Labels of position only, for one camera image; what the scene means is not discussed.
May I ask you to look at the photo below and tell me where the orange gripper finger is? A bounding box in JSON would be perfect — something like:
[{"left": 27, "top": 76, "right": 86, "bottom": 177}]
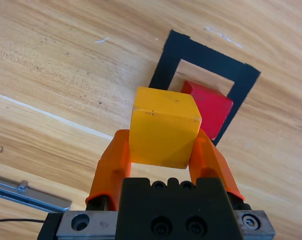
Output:
[
  {"left": 85, "top": 129, "right": 132, "bottom": 211},
  {"left": 188, "top": 128, "right": 246, "bottom": 202}
]

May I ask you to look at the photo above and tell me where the red wooden block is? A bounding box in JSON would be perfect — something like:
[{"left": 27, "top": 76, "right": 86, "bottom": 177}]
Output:
[{"left": 180, "top": 79, "right": 234, "bottom": 141}]

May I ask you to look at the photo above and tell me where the yellow wooden block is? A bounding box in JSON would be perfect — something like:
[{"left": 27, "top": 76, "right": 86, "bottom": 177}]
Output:
[{"left": 127, "top": 86, "right": 203, "bottom": 170}]

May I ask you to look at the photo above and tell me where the black tape square outline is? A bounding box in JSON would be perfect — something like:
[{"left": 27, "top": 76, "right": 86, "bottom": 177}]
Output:
[{"left": 148, "top": 29, "right": 262, "bottom": 147}]

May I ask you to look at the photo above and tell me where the silver aluminium rail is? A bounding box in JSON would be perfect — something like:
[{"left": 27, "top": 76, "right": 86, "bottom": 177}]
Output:
[{"left": 0, "top": 173, "right": 73, "bottom": 213}]

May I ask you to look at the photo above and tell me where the thin black cable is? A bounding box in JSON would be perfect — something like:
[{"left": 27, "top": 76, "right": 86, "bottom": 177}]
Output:
[{"left": 0, "top": 218, "right": 46, "bottom": 225}]

